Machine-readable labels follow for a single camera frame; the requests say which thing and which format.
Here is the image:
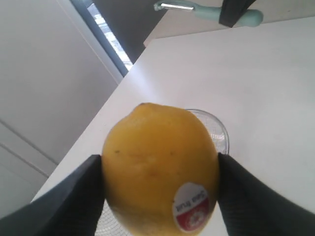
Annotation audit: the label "yellow lemon with sticker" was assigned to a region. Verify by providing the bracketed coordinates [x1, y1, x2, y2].
[102, 103, 220, 236]

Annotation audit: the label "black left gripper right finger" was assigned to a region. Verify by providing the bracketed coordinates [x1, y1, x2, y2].
[218, 153, 315, 236]

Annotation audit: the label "grey window frame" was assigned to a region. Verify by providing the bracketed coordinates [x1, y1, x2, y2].
[71, 0, 166, 76]

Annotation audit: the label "teal handled peeler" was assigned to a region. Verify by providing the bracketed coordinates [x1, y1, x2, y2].
[154, 0, 264, 27]

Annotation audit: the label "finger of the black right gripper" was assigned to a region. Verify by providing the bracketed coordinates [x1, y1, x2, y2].
[219, 0, 255, 28]

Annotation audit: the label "white cabinet doors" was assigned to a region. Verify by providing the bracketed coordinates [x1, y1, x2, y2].
[0, 0, 122, 216]

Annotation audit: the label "oval wire mesh basket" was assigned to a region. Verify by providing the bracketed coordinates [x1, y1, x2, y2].
[95, 109, 229, 236]

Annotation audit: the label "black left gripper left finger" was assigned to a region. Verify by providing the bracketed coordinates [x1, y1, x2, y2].
[0, 155, 105, 236]

